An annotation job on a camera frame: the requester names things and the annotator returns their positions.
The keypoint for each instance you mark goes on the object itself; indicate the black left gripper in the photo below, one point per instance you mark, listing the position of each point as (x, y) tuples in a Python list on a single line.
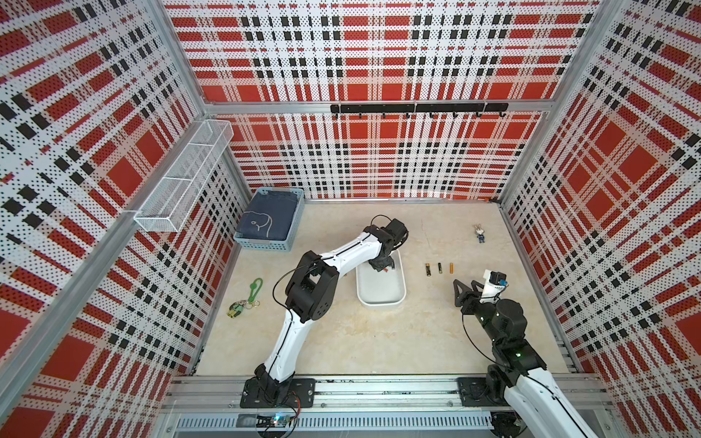
[(379, 265)]

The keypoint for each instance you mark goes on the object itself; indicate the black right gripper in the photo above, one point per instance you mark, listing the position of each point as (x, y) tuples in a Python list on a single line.
[(468, 295)]

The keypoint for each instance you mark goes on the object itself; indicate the white oval storage box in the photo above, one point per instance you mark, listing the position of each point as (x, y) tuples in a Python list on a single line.
[(381, 290)]

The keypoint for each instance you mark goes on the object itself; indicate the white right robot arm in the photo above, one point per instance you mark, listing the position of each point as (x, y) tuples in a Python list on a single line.
[(517, 376)]

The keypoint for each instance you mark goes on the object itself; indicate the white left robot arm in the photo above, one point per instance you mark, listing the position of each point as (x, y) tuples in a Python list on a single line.
[(311, 291)]

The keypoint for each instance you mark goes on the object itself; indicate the light blue plastic basket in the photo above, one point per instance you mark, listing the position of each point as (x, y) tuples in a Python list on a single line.
[(270, 245)]

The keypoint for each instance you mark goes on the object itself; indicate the folded blue denim garment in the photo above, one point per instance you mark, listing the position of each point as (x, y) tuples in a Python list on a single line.
[(269, 216)]

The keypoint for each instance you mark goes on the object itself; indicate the green circuit board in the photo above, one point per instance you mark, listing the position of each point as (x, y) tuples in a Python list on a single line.
[(274, 421)]

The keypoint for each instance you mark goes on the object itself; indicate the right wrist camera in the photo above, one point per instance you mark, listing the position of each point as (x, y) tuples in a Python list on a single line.
[(495, 284)]

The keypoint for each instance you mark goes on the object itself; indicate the small rabbit figure keychain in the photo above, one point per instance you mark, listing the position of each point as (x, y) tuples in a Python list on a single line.
[(480, 233)]

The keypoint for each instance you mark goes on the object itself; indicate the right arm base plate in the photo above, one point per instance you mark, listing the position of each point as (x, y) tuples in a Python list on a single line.
[(483, 391)]

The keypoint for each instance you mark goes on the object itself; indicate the black hook rail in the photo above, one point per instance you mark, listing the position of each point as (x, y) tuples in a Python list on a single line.
[(477, 108)]

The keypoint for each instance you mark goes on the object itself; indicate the green carabiner keychain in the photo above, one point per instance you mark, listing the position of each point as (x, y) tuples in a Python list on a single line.
[(236, 309)]

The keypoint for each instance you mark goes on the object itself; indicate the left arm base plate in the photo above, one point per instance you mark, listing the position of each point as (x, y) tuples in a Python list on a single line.
[(262, 392)]

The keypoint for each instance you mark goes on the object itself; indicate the white wire mesh shelf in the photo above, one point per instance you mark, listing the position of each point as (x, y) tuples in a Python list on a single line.
[(169, 205)]

